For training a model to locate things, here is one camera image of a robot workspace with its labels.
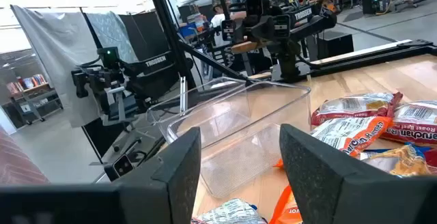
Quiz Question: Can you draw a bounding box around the black computer case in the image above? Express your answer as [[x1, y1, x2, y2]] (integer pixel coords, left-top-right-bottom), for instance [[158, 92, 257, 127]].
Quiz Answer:
[[361, 0, 384, 15]]

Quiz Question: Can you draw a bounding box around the person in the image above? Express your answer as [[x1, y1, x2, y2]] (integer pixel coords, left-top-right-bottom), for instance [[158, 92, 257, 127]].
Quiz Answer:
[[210, 0, 247, 47]]

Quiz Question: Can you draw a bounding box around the clear plastic bin with label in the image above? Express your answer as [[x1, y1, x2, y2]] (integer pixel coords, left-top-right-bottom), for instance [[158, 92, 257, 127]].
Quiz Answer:
[[146, 76, 252, 143]]

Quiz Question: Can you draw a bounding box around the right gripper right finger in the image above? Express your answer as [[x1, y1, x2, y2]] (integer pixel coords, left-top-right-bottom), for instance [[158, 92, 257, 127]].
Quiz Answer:
[[279, 124, 437, 224]]

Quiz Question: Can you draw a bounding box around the blue Maruchan ramen pack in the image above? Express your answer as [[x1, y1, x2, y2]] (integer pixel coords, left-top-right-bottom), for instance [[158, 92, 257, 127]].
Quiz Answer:
[[358, 143, 437, 178], [191, 198, 268, 224]]

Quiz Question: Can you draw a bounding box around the grey fabric backdrop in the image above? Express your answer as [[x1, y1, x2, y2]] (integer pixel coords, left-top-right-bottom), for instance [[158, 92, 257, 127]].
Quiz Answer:
[[10, 4, 103, 128]]

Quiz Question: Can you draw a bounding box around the black table-level camera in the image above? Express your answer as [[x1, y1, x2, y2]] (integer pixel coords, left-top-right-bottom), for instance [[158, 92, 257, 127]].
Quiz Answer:
[[104, 154, 135, 181]]

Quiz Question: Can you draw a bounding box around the black fabric panel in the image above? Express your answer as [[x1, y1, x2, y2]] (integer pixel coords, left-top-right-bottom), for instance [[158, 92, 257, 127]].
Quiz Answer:
[[117, 11, 171, 68]]

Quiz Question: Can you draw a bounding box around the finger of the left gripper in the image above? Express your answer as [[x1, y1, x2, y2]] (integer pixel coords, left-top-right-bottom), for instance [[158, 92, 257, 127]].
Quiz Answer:
[[221, 18, 237, 42], [272, 14, 292, 41]]

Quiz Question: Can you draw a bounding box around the red Maruchan ramen pack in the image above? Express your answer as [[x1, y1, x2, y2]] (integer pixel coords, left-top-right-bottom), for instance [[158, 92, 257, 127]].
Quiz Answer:
[[380, 100, 437, 147], [425, 148, 437, 167], [309, 92, 404, 127]]

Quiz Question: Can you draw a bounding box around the shelf with books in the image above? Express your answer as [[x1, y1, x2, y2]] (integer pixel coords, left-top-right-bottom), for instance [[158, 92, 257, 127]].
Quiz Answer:
[[5, 73, 65, 126]]

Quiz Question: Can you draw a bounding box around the grey speckled fabric panel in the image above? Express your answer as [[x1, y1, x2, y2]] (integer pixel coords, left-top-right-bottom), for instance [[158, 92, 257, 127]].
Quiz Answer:
[[85, 11, 139, 64]]

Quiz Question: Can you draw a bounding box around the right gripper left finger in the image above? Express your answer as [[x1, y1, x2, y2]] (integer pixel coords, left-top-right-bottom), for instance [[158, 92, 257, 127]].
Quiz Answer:
[[0, 126, 203, 224]]

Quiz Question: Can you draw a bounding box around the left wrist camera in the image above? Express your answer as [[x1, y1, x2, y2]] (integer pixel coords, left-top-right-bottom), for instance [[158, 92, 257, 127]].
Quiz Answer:
[[244, 0, 271, 18]]

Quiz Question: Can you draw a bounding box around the black cabinet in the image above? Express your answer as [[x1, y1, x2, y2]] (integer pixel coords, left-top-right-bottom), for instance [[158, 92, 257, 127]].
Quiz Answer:
[[315, 30, 355, 61]]

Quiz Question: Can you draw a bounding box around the silver aluminium bar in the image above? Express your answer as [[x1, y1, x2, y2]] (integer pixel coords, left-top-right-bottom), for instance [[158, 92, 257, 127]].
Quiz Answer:
[[178, 76, 189, 115]]

